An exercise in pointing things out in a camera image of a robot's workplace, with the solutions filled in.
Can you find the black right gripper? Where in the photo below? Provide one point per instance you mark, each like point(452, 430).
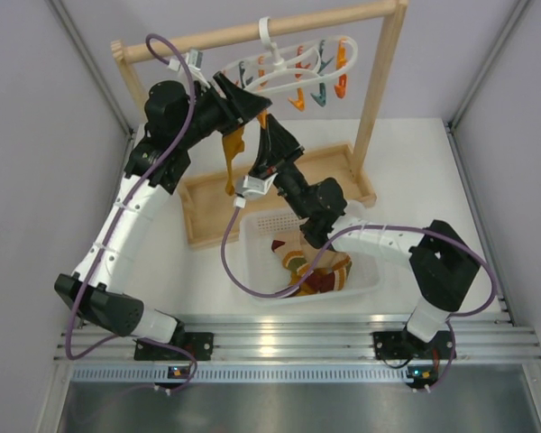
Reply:
point(279, 149)

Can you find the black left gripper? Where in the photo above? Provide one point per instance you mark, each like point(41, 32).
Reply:
point(237, 107)

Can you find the mustard yellow sock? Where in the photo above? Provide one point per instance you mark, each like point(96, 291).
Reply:
point(233, 144)

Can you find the orange clothes peg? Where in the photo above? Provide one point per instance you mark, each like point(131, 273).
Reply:
point(262, 118)

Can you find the white clip hanger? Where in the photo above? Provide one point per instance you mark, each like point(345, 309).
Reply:
point(310, 69)

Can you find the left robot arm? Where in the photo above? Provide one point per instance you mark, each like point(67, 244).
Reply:
point(178, 118)

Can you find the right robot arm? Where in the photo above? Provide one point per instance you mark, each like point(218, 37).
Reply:
point(442, 264)

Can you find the striped socks pile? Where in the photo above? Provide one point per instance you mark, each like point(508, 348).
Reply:
point(296, 255)

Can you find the wooden drying rack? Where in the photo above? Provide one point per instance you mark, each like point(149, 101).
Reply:
point(145, 65)

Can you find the white plastic basket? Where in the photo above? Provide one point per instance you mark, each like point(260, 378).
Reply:
point(276, 262)

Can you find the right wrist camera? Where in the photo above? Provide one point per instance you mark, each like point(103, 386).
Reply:
point(249, 188)

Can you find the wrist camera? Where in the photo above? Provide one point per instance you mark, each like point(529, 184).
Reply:
point(249, 188)
point(193, 60)

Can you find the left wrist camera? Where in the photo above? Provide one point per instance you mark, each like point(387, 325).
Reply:
point(193, 60)

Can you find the aluminium frame rail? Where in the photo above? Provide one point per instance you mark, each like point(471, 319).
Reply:
point(301, 350)

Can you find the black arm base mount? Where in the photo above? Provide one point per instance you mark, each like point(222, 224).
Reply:
point(199, 344)

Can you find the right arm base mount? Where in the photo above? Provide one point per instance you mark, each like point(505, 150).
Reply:
point(400, 346)

